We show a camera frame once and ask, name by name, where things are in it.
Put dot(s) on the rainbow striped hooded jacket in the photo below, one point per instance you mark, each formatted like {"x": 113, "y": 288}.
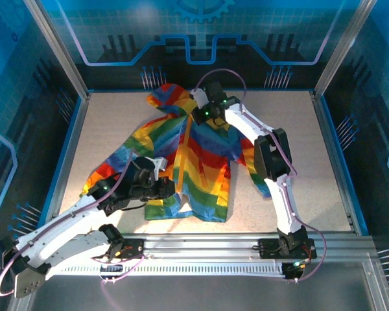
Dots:
{"x": 201, "y": 162}

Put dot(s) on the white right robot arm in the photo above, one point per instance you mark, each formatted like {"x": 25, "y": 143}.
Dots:
{"x": 285, "y": 201}

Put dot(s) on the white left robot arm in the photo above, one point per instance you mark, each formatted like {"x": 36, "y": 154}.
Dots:
{"x": 61, "y": 226}

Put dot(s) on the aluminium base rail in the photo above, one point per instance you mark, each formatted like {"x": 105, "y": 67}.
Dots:
{"x": 197, "y": 246}

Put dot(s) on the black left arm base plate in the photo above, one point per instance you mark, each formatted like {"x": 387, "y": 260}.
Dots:
{"x": 129, "y": 248}

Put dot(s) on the aluminium table side rail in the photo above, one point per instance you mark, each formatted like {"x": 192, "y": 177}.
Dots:
{"x": 337, "y": 168}
{"x": 68, "y": 155}

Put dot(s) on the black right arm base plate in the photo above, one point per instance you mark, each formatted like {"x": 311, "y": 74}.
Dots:
{"x": 269, "y": 248}

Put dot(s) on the aluminium frame post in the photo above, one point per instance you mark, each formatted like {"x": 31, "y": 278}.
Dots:
{"x": 58, "y": 52}
{"x": 343, "y": 45}

